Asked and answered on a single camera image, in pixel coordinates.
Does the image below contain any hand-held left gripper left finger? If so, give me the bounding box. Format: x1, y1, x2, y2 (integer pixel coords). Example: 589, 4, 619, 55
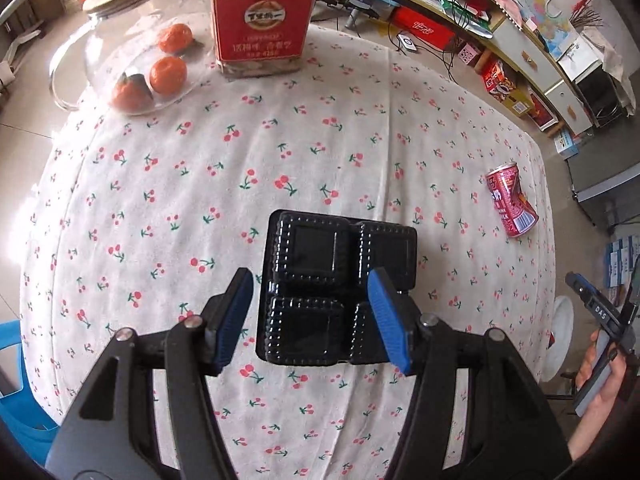
46, 267, 255, 480

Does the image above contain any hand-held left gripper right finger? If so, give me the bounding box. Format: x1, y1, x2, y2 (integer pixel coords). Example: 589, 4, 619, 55
366, 267, 574, 480

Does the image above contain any white plastic bin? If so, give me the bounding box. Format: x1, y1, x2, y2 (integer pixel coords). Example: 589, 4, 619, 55
542, 294, 576, 387

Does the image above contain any black plastic tray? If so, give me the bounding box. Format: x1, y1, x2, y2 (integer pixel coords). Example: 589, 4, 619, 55
255, 209, 419, 367

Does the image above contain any red drink can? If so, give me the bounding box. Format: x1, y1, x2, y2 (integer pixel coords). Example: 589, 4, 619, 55
484, 161, 540, 239

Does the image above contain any person's right forearm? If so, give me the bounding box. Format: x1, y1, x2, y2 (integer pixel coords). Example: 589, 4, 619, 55
566, 400, 623, 464

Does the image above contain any person's right hand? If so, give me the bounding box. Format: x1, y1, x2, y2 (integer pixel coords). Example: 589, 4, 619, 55
575, 342, 629, 413

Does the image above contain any stack of blue white cartons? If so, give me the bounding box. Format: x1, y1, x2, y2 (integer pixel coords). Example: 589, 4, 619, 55
601, 234, 640, 289

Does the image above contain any grey refrigerator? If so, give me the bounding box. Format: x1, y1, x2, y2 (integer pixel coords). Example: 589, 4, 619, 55
569, 156, 640, 203

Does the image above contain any white and blue carton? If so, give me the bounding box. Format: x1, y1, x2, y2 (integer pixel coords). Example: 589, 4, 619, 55
551, 126, 582, 159

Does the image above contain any red printed box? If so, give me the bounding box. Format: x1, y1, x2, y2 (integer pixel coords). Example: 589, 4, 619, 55
526, 89, 559, 132

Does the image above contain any blue plastic chair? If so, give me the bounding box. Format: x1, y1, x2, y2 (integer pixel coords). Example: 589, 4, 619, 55
0, 319, 62, 462

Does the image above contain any yellow printed cardboard box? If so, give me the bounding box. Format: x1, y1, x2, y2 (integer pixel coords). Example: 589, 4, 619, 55
479, 56, 537, 117

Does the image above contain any mandarin orange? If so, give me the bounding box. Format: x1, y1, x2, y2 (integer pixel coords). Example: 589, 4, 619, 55
158, 23, 195, 55
110, 73, 154, 114
148, 55, 189, 95

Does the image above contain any pink lattice box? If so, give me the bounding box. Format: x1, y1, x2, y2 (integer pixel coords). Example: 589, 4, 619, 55
456, 41, 484, 67

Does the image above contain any flat red box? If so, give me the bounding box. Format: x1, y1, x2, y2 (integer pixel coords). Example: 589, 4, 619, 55
389, 6, 457, 52

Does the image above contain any seed jar with red label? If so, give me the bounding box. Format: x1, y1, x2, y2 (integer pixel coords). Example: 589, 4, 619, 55
205, 0, 327, 79

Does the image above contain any white and wood TV cabinet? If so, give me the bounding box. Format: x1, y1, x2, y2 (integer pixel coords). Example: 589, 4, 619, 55
320, 0, 632, 137

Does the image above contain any world map poster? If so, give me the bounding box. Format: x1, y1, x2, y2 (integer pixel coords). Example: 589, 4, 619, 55
514, 0, 577, 57

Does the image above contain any glass jar with wooden lid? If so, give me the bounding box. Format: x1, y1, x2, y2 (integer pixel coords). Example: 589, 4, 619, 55
48, 0, 212, 118

